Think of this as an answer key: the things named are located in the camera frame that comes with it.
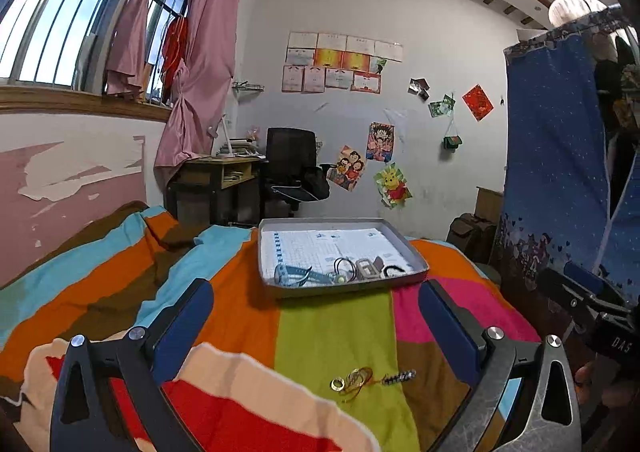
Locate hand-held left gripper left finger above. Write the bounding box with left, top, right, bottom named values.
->
left=50, top=278, right=215, bottom=452

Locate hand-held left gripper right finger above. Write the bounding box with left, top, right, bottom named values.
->
left=418, top=278, right=583, bottom=452

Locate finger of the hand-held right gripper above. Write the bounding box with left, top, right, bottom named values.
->
left=537, top=262, right=627, bottom=334

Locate red and gold cord bracelet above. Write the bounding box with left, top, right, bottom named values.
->
left=345, top=367, right=376, bottom=394

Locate grey shallow tray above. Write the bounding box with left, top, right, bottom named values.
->
left=257, top=218, right=430, bottom=299

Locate blue wrist watch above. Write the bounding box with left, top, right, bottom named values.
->
left=274, top=263, right=334, bottom=289

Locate person's right hand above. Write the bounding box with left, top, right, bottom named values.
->
left=574, top=363, right=632, bottom=408

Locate brown bag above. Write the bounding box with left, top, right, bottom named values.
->
left=446, top=213, right=501, bottom=265

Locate colourful striped blanket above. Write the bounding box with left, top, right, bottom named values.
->
left=0, top=201, right=546, bottom=452

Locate blue printed wardrobe cloth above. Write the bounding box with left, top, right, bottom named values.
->
left=502, top=7, right=640, bottom=304

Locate white printed paper sheet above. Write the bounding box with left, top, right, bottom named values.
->
left=270, top=228, right=401, bottom=278

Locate wooden desk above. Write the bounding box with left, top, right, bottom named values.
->
left=165, top=155, right=268, bottom=228

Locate small green hanging bag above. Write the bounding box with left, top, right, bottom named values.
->
left=442, top=116, right=463, bottom=152

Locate stack of books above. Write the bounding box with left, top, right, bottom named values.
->
left=217, top=139, right=262, bottom=157

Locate white desk lamp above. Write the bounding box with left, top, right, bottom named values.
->
left=209, top=114, right=236, bottom=159

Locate black office chair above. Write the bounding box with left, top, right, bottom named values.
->
left=260, top=128, right=331, bottom=218

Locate red diamond paper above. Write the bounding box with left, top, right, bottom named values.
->
left=462, top=83, right=495, bottom=122

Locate long pink curtain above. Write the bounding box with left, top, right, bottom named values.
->
left=154, top=0, right=253, bottom=183

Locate red hanging ornament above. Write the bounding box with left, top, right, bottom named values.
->
left=161, top=17, right=190, bottom=89

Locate short pink curtain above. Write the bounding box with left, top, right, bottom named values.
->
left=105, top=0, right=177, bottom=100

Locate barred window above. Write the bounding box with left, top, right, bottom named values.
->
left=0, top=0, right=191, bottom=105

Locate yellow bear wall poster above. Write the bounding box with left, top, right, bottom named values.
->
left=373, top=162, right=413, bottom=207

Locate cartoon family wall poster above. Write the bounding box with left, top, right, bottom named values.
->
left=326, top=145, right=367, bottom=193

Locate cartoon fighter wall poster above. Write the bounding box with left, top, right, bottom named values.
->
left=366, top=122, right=396, bottom=164

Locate green wall photo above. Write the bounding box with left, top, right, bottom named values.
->
left=429, top=94, right=457, bottom=118

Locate group of wall certificates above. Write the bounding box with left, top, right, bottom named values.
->
left=281, top=31, right=404, bottom=94

